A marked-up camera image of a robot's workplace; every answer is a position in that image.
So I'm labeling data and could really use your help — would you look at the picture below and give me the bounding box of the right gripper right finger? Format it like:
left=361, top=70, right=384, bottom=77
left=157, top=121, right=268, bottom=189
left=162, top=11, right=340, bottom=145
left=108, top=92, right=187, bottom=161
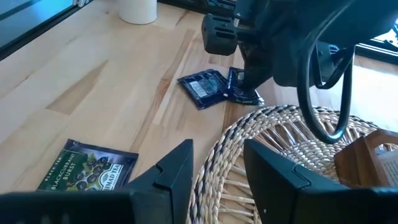
left=244, top=139, right=346, bottom=224

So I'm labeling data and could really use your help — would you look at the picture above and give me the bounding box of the round woven straw placemat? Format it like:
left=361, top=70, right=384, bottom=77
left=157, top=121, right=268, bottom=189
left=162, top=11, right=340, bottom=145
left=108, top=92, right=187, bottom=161
left=185, top=105, right=398, bottom=224

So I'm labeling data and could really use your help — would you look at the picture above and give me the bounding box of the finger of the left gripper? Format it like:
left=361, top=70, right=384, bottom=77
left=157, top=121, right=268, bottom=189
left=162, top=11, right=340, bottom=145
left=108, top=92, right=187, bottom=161
left=238, top=42, right=275, bottom=93

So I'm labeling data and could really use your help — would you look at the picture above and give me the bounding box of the succulent in white pot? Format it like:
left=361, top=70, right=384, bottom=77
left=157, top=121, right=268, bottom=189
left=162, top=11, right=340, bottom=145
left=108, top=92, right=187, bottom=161
left=118, top=0, right=158, bottom=25

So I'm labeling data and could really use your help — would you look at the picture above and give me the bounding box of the wooden three-compartment tray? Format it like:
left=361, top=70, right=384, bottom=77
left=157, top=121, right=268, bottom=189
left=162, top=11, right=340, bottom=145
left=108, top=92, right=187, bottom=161
left=334, top=129, right=398, bottom=189

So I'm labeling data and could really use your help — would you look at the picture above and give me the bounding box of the black left camera cable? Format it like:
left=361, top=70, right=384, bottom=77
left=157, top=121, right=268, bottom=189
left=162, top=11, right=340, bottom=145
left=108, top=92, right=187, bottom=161
left=296, top=18, right=356, bottom=144

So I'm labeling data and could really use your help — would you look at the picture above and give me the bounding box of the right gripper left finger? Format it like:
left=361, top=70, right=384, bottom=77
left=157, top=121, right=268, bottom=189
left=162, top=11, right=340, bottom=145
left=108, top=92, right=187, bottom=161
left=126, top=139, right=194, bottom=224

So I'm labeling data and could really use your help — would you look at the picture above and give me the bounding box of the Ahmad blackcurrant burst tea packet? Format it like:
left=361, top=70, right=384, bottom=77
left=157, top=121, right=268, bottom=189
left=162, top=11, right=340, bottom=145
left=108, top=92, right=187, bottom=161
left=177, top=68, right=231, bottom=110
left=225, top=67, right=266, bottom=106
left=36, top=138, right=139, bottom=192

